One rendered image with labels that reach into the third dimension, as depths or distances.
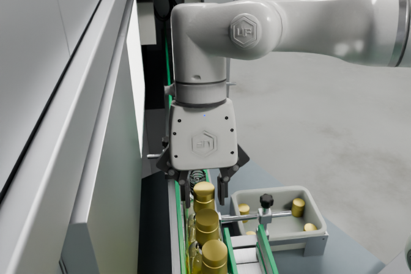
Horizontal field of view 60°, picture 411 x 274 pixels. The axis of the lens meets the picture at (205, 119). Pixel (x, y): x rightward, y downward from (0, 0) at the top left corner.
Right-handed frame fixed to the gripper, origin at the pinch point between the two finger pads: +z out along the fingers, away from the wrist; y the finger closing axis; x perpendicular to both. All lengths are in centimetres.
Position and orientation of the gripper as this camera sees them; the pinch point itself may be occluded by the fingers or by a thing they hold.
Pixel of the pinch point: (203, 192)
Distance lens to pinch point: 57.8
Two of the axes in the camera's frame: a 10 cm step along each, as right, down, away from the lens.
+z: 0.3, 9.5, 3.0
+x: -1.0, -3.0, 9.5
